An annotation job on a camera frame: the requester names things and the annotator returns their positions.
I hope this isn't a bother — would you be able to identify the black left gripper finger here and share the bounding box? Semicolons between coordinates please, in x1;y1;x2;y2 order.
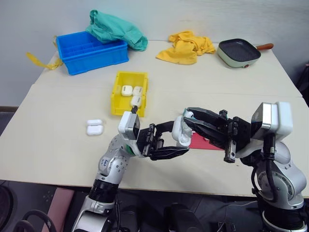
149;145;190;162
155;120;176;140

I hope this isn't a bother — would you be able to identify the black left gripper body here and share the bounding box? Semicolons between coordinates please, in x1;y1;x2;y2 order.
136;123;168;158

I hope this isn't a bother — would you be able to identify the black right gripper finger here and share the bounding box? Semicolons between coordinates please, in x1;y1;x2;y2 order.
183;116;229;147
186;106;229;127

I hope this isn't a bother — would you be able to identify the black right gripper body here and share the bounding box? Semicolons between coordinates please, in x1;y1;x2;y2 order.
218;109;253;163

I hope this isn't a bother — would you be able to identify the yellow plastic bin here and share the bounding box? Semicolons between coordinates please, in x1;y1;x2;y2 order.
110;70;149;118

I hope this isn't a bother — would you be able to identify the red flat mat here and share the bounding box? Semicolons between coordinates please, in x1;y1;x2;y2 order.
188;131;226;152

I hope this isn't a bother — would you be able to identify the black rounded shape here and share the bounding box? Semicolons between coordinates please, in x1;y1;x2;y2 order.
163;203;206;232

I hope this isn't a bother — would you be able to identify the pale green square grill pan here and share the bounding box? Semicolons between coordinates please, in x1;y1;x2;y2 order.
216;38;275;69

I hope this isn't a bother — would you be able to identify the yellow crumpled cloth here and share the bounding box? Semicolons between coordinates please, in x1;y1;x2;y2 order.
155;30;216;66

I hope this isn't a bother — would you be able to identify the dark chair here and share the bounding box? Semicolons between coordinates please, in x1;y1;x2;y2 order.
295;62;309;107

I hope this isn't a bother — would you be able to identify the blue plastic divided crate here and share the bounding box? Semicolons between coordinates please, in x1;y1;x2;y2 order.
56;30;129;76

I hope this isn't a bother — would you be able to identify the pink board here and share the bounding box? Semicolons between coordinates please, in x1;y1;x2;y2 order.
46;188;75;232

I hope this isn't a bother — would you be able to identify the green crumpled cloth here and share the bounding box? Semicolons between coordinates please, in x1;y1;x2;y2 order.
84;9;149;52

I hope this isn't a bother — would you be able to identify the dark round object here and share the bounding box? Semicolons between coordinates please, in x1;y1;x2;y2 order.
0;184;18;232

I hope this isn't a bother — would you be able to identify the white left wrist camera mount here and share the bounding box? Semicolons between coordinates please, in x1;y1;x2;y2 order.
117;111;141;141

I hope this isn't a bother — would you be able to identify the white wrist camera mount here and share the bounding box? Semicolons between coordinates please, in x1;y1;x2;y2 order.
117;111;141;141
235;101;294;160

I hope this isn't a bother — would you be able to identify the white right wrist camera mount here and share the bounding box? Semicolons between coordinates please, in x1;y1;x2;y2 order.
235;101;294;160

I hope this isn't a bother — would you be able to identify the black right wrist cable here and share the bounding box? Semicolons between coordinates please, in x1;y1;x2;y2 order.
250;134;279;203

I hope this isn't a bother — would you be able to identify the black looped cable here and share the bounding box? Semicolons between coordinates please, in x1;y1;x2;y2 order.
14;209;58;232

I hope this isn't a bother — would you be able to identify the yellow fabric strap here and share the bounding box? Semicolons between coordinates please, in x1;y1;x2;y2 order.
26;35;64;71

